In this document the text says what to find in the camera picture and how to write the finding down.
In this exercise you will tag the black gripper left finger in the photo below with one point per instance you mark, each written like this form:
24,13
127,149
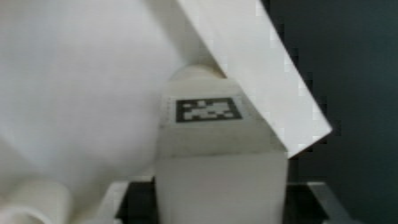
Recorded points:
129,204

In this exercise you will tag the white table leg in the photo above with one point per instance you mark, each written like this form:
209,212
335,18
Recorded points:
221,157

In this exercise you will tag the white square table top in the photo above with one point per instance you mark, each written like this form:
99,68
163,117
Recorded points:
92,52

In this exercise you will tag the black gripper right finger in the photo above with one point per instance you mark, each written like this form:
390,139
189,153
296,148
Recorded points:
314,206

